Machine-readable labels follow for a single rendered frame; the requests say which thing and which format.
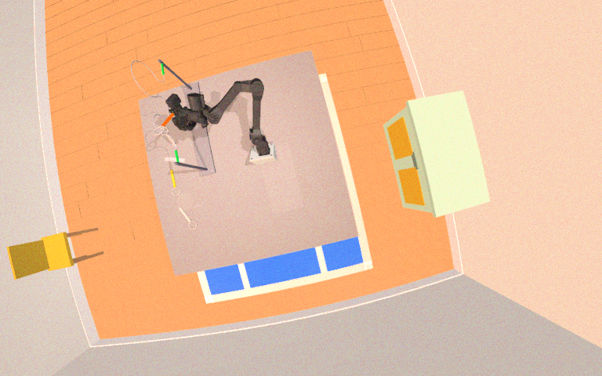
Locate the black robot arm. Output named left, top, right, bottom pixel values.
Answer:
left=172, top=78, right=270, bottom=156

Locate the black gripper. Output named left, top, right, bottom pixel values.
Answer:
left=165, top=93, right=197, bottom=131

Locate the orange handle with grey tip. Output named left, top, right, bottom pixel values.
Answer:
left=153, top=113, right=175, bottom=136

